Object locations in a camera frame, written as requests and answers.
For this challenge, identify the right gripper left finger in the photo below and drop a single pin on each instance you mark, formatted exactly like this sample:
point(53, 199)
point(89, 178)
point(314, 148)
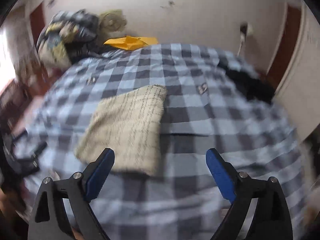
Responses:
point(49, 219)

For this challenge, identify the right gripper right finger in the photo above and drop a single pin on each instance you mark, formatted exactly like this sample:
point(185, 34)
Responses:
point(271, 218)

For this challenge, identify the cream plaid knitted garment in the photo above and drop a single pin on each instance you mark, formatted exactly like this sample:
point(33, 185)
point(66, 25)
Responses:
point(130, 125)

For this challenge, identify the black clothing on bed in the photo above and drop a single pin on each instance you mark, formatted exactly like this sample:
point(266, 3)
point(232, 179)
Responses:
point(249, 87)

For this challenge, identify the blue grey checkered bedsheet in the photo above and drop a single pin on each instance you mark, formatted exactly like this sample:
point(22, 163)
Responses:
point(203, 110)

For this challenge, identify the patterned pile of bedding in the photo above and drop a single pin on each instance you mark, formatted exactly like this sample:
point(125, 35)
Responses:
point(72, 36)

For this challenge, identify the yellow flat object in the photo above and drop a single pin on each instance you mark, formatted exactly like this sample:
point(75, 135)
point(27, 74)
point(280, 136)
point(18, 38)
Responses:
point(131, 42)

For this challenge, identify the white wall camera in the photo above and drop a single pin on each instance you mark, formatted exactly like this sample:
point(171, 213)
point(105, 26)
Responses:
point(246, 30)

